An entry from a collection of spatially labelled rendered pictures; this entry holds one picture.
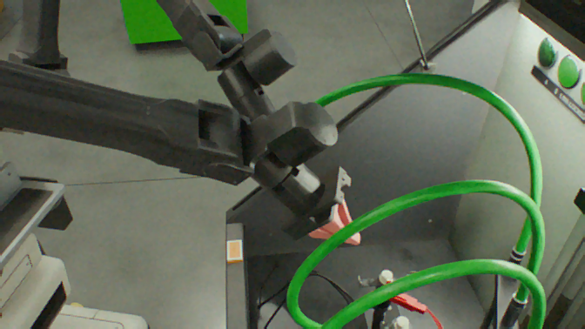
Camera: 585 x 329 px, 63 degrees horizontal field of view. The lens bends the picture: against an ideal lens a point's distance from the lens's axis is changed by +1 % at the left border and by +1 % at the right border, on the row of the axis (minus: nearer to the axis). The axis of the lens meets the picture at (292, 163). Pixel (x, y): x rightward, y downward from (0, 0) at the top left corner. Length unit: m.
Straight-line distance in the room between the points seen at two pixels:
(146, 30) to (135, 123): 3.54
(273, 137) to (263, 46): 0.22
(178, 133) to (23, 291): 0.84
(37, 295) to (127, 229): 1.25
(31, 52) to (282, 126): 0.63
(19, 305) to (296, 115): 0.89
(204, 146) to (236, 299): 0.48
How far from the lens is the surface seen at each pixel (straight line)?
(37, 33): 1.04
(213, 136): 0.52
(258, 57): 0.71
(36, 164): 3.08
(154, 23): 4.00
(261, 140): 0.54
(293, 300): 0.61
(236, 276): 0.96
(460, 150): 1.05
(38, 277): 1.29
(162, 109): 0.51
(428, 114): 0.96
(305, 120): 0.52
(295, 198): 0.59
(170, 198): 2.57
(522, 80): 0.91
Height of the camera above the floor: 1.71
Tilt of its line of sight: 39 degrees down
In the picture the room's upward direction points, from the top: straight up
